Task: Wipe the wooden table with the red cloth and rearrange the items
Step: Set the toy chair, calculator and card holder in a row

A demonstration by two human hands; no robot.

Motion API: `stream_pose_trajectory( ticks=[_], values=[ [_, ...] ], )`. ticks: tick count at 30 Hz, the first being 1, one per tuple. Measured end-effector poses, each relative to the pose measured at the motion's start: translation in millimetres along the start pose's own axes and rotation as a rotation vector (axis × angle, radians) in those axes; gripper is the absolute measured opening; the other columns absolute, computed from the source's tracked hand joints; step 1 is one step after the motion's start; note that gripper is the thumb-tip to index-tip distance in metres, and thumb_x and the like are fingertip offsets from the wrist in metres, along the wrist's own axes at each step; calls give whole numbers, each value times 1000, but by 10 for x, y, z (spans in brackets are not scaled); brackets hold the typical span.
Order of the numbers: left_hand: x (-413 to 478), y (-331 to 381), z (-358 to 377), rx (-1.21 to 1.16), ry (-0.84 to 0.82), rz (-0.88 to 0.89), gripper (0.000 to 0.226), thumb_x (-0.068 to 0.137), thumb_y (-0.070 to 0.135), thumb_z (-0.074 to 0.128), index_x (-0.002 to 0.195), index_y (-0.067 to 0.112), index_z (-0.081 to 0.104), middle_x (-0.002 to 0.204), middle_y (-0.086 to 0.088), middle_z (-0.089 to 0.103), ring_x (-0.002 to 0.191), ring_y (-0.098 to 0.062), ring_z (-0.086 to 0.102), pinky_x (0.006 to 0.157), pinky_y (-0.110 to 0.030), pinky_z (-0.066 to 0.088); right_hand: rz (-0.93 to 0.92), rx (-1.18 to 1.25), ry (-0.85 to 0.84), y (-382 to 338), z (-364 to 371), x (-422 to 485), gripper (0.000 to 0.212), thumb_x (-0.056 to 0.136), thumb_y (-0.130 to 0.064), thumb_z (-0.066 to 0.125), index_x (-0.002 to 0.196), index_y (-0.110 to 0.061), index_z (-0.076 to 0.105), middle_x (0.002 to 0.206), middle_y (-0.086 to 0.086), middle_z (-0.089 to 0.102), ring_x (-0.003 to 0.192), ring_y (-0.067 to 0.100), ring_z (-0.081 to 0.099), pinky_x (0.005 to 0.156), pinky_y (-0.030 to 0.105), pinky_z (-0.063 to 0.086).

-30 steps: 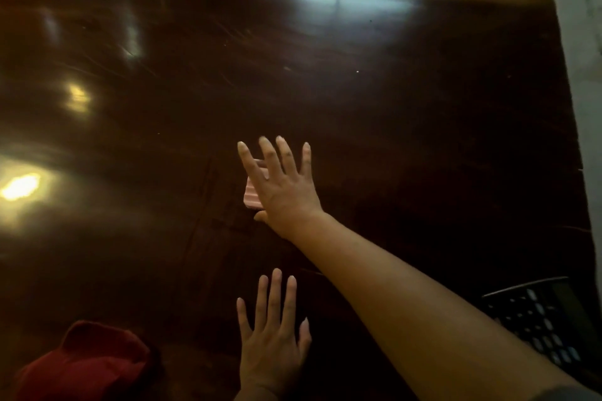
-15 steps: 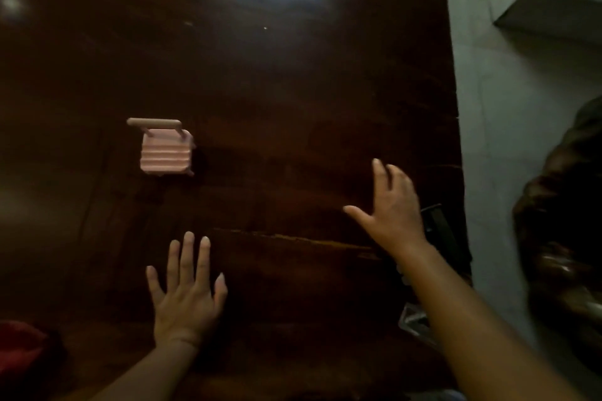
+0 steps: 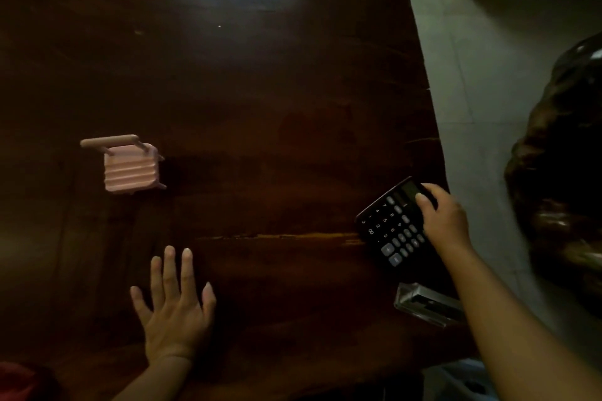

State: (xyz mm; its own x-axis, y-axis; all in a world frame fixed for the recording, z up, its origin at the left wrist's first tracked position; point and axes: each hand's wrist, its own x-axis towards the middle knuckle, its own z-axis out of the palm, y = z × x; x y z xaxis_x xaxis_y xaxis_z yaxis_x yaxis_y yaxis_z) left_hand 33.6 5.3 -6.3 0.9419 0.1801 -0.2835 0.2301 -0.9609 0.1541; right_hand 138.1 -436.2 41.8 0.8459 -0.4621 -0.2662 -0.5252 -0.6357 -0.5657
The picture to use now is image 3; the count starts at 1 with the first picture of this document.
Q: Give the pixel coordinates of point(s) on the person's left forearm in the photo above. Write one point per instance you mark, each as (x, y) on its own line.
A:
(155, 381)

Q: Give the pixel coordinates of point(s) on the person's left hand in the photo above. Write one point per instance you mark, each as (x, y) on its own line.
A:
(175, 325)

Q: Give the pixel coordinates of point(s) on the pink ribbed soap dish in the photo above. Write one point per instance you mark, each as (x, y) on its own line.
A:
(129, 170)

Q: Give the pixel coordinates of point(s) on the person's right forearm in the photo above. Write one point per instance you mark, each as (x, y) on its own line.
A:
(512, 335)

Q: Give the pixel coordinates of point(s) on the person's left little finger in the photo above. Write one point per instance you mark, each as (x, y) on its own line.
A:
(140, 305)

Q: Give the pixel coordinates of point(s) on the dark brown carved wooden stool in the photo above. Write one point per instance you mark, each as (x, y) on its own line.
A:
(559, 180)

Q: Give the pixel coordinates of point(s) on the person's right thumb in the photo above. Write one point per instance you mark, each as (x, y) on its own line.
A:
(423, 210)

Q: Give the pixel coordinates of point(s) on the black calculator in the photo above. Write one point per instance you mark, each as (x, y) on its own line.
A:
(392, 227)

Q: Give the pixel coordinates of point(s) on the person's left thumb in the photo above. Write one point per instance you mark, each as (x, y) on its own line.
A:
(209, 301)

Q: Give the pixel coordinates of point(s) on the person's right hand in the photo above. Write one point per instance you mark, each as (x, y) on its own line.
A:
(447, 227)

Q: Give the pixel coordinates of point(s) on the person's left middle finger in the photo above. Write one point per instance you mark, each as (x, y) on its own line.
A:
(171, 274)

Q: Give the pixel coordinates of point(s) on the red cloth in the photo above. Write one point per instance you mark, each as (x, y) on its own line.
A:
(16, 382)

